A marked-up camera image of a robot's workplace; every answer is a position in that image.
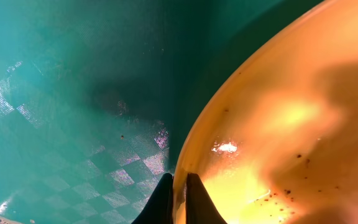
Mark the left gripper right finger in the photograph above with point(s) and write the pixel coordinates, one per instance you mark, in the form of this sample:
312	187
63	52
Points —
200	208

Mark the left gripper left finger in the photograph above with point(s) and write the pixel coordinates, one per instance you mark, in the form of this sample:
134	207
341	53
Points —
158	209

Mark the yellow plate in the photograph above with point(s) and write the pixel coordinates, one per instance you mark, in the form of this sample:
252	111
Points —
278	142

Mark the teal plastic tray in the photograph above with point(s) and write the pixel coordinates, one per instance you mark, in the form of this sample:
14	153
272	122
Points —
98	96

